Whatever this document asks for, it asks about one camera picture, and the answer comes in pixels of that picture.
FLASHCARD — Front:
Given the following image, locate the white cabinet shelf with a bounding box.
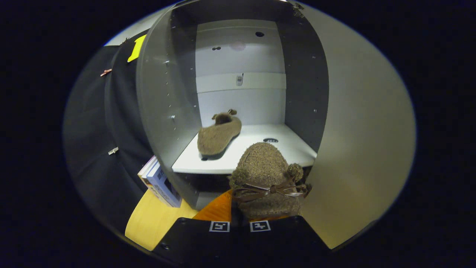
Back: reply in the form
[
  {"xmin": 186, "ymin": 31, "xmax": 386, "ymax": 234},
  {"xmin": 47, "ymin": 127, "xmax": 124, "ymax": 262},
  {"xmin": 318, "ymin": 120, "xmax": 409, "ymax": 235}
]
[{"xmin": 172, "ymin": 124, "xmax": 318, "ymax": 175}]

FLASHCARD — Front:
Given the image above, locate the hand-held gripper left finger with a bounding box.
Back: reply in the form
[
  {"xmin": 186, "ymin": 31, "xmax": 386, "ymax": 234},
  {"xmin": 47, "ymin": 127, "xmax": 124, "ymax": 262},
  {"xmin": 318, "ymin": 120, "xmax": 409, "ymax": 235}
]
[{"xmin": 152, "ymin": 189, "xmax": 238, "ymax": 268}]

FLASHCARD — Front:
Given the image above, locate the black backdrop cloth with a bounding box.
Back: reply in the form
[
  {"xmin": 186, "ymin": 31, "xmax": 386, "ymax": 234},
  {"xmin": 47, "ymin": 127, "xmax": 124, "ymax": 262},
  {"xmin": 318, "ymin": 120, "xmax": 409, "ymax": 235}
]
[{"xmin": 63, "ymin": 33, "xmax": 175, "ymax": 239}]

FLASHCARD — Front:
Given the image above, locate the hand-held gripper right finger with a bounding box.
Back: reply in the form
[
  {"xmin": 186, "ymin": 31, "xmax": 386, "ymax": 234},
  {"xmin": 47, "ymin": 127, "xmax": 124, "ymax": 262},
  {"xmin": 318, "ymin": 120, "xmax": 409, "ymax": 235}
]
[{"xmin": 238, "ymin": 215, "xmax": 331, "ymax": 268}]

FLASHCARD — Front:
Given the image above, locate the blue cover book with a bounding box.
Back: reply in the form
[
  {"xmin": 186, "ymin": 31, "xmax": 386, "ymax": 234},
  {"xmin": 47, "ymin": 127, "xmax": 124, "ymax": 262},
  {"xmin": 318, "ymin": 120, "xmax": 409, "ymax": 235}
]
[{"xmin": 147, "ymin": 164, "xmax": 183, "ymax": 208}]

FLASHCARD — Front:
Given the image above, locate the grey shoe cabinet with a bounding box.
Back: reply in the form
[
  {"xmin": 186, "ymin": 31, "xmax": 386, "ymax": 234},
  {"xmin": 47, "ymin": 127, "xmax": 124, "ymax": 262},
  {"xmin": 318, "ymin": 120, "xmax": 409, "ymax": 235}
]
[{"xmin": 136, "ymin": 0, "xmax": 329, "ymax": 211}]

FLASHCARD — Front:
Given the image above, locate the brown fuzzy shoe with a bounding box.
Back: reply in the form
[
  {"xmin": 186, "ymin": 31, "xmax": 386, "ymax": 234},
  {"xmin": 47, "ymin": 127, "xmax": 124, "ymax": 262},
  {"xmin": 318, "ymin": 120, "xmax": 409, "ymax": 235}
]
[
  {"xmin": 197, "ymin": 109, "xmax": 242, "ymax": 156},
  {"xmin": 229, "ymin": 142, "xmax": 311, "ymax": 220}
]

